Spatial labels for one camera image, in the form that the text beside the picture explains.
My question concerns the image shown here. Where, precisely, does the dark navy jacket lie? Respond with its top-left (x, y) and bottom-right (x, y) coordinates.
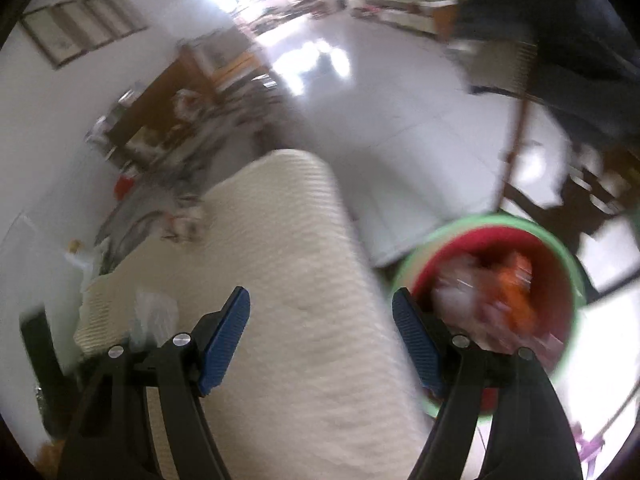
top-left (454, 0), bottom-right (639, 148)

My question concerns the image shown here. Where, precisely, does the grey patterned rug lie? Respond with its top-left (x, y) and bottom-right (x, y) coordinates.
top-left (94, 81), bottom-right (295, 274)

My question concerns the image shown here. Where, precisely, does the carved wooden chair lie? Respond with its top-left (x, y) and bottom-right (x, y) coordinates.
top-left (498, 80), bottom-right (639, 254)

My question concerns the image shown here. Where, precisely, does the framed wall picture set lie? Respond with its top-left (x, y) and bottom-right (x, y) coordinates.
top-left (18, 0), bottom-right (149, 70)

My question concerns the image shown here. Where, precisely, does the orange plastic snack bag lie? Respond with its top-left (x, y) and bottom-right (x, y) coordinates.
top-left (494, 252), bottom-right (537, 335)

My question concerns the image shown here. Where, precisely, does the red bin with green rim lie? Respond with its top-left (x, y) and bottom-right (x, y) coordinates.
top-left (390, 214), bottom-right (586, 385)

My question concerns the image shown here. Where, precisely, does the purple plastic toy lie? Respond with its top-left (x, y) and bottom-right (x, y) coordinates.
top-left (572, 422), bottom-right (605, 479)

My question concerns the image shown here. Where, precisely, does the beige striped sofa cushion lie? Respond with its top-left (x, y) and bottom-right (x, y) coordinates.
top-left (74, 150), bottom-right (428, 479)

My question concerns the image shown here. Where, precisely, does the low tv cabinet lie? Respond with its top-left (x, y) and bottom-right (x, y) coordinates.
top-left (347, 0), bottom-right (458, 42)

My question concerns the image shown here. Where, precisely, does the wooden bench table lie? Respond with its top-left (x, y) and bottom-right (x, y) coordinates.
top-left (106, 44), bottom-right (270, 152)

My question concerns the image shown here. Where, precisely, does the red small box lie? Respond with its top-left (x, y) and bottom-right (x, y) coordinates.
top-left (113, 174), bottom-right (136, 202)

